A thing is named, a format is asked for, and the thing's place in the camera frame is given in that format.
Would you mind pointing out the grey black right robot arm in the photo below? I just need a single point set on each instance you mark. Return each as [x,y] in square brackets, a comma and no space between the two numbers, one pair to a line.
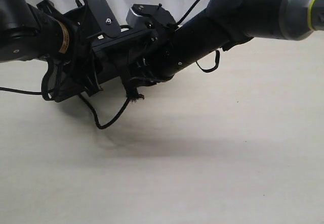
[219,27]

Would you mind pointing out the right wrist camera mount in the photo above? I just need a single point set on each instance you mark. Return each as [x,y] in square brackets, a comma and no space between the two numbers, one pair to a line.
[149,16]

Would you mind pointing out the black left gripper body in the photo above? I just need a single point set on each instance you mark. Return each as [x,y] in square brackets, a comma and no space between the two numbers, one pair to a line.
[74,67]

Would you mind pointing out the black plastic carry case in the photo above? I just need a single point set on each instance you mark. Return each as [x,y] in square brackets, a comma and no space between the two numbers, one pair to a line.
[112,55]

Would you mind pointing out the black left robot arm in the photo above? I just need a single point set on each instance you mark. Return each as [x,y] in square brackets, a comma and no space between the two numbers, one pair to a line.
[43,33]

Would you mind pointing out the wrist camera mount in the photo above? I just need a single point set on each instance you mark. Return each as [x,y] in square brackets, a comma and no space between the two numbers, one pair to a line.
[149,16]
[96,18]

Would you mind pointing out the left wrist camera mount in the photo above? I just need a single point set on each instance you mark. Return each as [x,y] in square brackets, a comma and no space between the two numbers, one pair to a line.
[96,18]

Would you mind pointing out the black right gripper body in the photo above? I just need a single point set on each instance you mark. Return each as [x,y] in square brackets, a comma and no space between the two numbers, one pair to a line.
[153,58]

